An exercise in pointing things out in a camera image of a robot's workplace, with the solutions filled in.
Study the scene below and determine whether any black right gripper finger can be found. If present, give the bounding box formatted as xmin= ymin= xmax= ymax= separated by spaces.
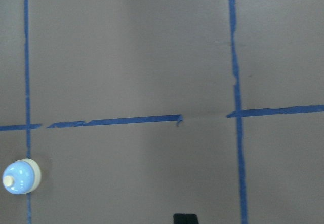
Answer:
xmin=173 ymin=213 xmax=198 ymax=224

